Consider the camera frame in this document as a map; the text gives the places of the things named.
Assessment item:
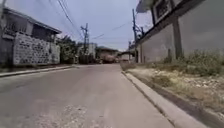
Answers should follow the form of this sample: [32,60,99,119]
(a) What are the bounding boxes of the low house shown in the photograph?
[116,49,136,63]

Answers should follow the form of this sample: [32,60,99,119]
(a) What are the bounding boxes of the pale tall building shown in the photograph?
[78,42,98,58]

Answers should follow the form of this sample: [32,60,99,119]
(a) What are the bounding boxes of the utility pole with crossarms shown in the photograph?
[79,22,91,64]

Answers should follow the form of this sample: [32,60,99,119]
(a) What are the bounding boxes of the grey concrete road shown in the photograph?
[0,63,176,128]

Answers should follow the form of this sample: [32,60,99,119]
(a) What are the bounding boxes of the dark utility pole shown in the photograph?
[131,8,144,64]

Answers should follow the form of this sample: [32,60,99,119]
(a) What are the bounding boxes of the green bushes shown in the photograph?
[56,34,79,65]

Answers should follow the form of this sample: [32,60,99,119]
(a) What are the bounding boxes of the concrete kerb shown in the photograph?
[121,70,208,128]

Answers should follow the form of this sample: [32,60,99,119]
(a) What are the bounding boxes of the raised concrete pavement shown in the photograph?
[0,64,78,78]

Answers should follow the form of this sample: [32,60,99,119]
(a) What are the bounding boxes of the dry grass verge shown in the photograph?
[120,61,224,128]

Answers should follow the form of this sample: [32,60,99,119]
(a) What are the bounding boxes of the grey walled building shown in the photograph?
[134,0,224,64]

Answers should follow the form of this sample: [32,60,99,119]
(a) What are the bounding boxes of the overhead wires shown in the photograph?
[43,0,134,43]

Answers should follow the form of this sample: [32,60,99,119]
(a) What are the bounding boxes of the building with block wall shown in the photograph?
[0,6,63,67]

